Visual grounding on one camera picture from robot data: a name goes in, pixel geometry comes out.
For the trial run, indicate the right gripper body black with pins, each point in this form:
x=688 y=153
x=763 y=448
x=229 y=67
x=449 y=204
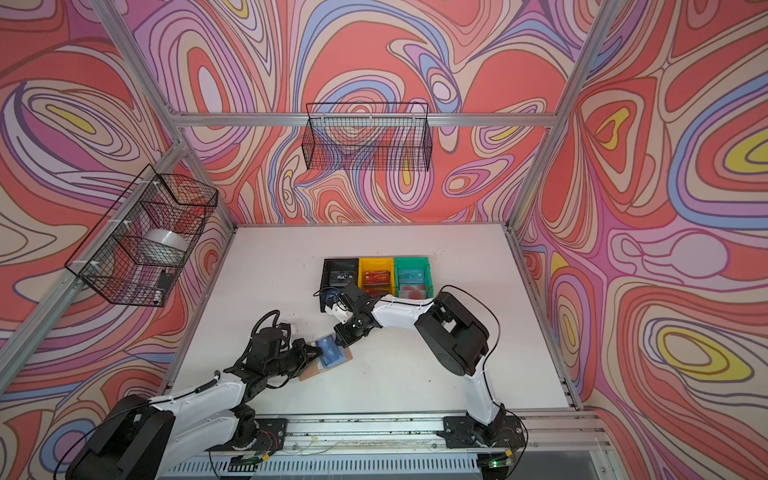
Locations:
x=354 y=324

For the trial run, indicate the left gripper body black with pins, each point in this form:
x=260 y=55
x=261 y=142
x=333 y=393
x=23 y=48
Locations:
x=287 y=362

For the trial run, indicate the tan leather card holder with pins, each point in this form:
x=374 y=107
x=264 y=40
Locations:
x=315 y=367

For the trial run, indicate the blue VIP credit card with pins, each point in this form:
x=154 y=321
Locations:
x=331 y=354

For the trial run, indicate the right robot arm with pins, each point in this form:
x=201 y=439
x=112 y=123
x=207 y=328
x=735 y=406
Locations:
x=457 y=339

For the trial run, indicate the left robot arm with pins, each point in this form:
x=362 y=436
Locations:
x=143 y=438

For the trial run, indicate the red card upper yellow bin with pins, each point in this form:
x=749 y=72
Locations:
x=375 y=278

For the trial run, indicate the red white card green bin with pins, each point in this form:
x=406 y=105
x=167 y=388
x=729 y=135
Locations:
x=413 y=292

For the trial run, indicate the teal card in green bin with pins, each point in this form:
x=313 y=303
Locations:
x=412 y=277

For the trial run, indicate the yellow storage bin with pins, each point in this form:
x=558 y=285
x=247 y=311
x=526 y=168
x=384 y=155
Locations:
x=378 y=263

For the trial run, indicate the black storage bin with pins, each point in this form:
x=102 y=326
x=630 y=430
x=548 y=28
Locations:
x=326 y=292

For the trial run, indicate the green storage bin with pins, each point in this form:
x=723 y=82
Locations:
x=414 y=263

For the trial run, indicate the small black device in basket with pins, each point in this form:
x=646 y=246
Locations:
x=164 y=282

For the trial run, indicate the grey tape roll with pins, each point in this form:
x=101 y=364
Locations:
x=163 y=247

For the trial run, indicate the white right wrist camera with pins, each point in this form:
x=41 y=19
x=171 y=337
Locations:
x=341 y=313

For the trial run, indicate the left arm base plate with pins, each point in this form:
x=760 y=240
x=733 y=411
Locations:
x=264 y=436

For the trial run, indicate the aluminium front rail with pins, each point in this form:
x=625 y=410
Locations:
x=394 y=433

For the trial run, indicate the left wall wire basket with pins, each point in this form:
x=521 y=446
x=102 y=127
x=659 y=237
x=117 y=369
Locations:
x=136 y=255

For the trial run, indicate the wall wire basket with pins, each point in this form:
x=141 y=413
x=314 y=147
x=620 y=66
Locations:
x=367 y=136
x=136 y=255

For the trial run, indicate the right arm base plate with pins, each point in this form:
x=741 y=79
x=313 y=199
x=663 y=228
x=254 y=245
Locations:
x=465 y=432

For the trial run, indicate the back wall wire basket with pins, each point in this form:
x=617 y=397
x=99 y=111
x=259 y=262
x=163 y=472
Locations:
x=367 y=136

